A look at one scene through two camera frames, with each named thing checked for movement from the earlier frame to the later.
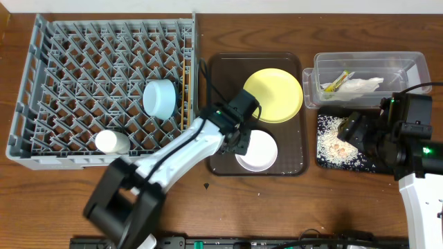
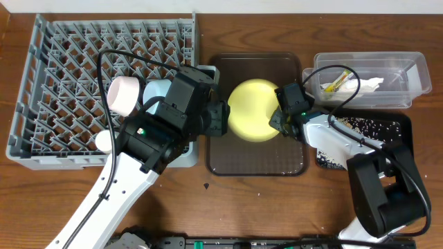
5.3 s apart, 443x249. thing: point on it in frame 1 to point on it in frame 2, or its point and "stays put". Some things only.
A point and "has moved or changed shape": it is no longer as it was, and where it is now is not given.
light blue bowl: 159,98 stays put
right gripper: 354,127 to 274,121
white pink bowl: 261,153 to 122,95
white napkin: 363,85 stays put
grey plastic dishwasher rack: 80,77 stays put
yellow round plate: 277,93 has moved or changed shape
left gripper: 242,149 to 218,118
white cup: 113,142 stays put
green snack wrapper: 342,78 stays put
